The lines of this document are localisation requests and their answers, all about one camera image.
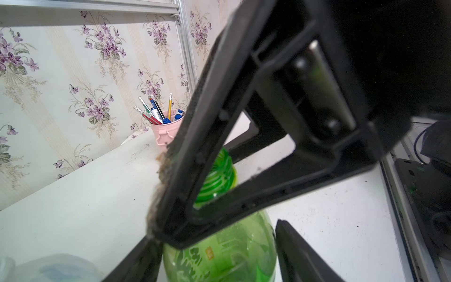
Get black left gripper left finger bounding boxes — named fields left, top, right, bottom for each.
left=103, top=237, right=163, bottom=282

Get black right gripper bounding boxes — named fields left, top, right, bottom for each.
left=147, top=1, right=451, bottom=249

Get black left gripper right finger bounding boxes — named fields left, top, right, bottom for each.
left=276, top=220, right=344, bottom=282

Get green plastic bottle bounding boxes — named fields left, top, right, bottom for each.
left=161, top=147, right=278, bottom=282

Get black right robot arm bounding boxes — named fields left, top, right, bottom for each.
left=147, top=1, right=451, bottom=255

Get clear plastic water bottle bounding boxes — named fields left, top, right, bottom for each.
left=1, top=254, right=104, bottom=282

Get pink pen holder cup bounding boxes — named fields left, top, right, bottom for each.
left=150, top=109, right=185, bottom=152

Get pens in pink cup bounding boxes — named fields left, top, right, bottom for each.
left=134, top=93, right=185, bottom=126

